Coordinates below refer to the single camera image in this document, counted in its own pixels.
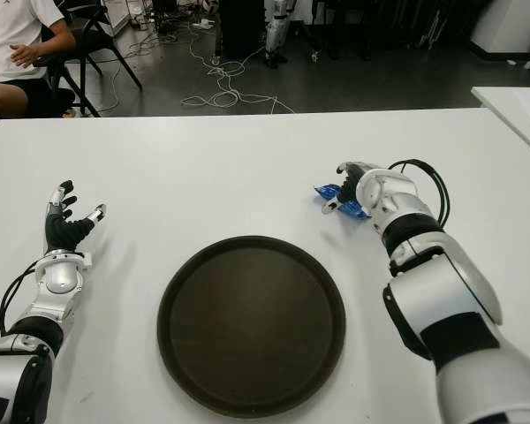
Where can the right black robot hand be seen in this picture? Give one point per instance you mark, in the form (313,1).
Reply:
(350,187)

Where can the white side table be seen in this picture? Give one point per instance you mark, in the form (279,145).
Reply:
(508,106)

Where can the round dark brown tray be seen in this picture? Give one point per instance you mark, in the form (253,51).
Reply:
(252,322)

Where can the black cabinet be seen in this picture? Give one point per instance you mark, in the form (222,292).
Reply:
(243,26)

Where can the white low cabinet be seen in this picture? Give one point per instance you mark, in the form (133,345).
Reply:
(115,17)

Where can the blue Oreo packet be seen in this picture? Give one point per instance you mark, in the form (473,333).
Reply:
(324,192)

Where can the black stand leg with caster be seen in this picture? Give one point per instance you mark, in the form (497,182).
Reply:
(314,56)

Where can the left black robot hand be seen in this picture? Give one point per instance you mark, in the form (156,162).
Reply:
(62,232)

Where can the silver humanoid robot legs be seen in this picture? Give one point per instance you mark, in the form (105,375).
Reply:
(274,31)

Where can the white power strip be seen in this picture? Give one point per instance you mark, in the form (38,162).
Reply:
(203,24)

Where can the black folding chair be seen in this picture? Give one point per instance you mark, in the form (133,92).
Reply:
(93,40)

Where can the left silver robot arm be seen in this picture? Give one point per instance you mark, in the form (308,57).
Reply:
(59,280)

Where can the seated person in white shirt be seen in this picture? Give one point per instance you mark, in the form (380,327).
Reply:
(9,35)

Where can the white machine housing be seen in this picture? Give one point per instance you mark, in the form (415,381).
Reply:
(508,22)

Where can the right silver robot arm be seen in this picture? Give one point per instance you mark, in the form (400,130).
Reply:
(437,305)

